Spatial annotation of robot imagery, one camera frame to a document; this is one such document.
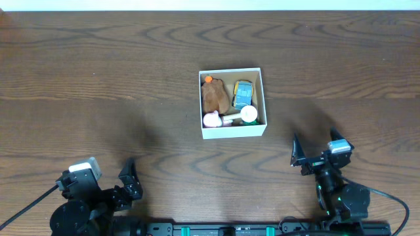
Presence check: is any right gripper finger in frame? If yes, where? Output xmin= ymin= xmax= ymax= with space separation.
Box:
xmin=329 ymin=127 xmax=354 ymax=148
xmin=290 ymin=134 xmax=306 ymax=166

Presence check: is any green round toy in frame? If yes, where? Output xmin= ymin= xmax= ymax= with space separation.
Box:
xmin=241 ymin=120 xmax=260 ymax=126

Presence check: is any white round wooden toy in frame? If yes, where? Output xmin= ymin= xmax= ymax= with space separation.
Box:
xmin=222 ymin=105 xmax=258 ymax=123

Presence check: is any yellow grey toy truck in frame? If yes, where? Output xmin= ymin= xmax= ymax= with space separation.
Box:
xmin=232 ymin=81 xmax=253 ymax=110

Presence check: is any white cardboard box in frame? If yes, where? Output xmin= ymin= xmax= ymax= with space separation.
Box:
xmin=199 ymin=68 xmax=267 ymax=140

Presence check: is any pink duck toy with hat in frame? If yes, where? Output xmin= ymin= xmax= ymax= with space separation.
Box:
xmin=203 ymin=110 xmax=233 ymax=128

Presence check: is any brown plush bear toy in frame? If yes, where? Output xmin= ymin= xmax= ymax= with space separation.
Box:
xmin=201 ymin=75 xmax=230 ymax=114

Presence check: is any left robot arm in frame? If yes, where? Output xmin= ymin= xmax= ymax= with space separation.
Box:
xmin=50 ymin=157 xmax=146 ymax=235

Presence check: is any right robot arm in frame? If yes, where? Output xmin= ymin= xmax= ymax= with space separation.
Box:
xmin=290 ymin=128 xmax=370 ymax=230

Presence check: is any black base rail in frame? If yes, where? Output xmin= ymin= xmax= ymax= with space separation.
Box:
xmin=110 ymin=216 xmax=392 ymax=236

